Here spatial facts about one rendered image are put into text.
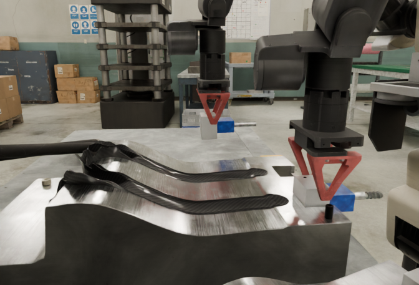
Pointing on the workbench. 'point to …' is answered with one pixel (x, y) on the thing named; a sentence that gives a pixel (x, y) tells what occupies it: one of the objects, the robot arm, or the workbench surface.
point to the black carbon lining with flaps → (105, 147)
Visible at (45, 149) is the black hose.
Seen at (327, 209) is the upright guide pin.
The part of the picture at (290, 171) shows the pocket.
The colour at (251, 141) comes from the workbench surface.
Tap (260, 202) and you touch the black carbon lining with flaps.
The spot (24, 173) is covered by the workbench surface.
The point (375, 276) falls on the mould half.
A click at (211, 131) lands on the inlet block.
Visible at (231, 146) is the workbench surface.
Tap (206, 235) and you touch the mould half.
